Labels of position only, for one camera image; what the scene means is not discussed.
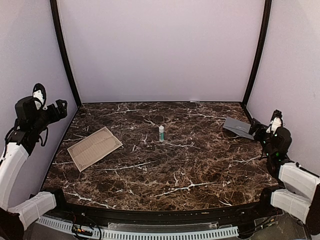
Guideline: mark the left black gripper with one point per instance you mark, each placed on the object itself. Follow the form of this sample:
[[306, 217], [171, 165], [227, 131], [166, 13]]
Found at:
[[62, 111]]

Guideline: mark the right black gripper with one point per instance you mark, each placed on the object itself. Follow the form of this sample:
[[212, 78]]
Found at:
[[253, 129]]

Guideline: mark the grey envelope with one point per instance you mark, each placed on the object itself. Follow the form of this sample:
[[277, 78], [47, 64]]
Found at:
[[238, 127]]

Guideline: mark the beige letter paper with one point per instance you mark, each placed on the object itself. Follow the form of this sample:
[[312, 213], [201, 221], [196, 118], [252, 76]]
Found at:
[[93, 148]]

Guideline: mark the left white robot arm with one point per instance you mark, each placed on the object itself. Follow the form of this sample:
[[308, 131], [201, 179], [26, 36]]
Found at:
[[32, 118]]

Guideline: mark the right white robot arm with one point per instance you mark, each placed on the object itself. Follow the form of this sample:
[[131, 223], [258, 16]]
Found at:
[[299, 189]]

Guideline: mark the green white glue stick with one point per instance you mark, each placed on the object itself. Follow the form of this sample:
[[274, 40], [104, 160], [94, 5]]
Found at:
[[161, 131]]

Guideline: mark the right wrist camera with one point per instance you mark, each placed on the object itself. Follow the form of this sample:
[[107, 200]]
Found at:
[[275, 122]]

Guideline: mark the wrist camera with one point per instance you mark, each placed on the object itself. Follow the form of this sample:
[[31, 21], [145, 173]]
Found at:
[[39, 96], [275, 122]]

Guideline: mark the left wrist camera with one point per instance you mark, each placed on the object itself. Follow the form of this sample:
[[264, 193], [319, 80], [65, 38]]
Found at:
[[39, 96]]

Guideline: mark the left black frame post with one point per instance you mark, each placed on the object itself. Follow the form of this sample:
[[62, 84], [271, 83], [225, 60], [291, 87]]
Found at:
[[63, 51]]

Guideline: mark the black frame post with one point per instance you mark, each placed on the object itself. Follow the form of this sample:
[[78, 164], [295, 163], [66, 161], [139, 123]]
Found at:
[[258, 52], [63, 51]]

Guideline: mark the black front rail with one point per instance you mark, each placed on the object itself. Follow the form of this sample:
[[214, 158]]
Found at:
[[230, 215]]

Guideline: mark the white slotted cable duct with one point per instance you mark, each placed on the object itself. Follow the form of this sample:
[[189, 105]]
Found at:
[[117, 231]]

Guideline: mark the right black frame post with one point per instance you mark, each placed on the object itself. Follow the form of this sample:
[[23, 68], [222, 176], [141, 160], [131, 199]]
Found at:
[[258, 52]]

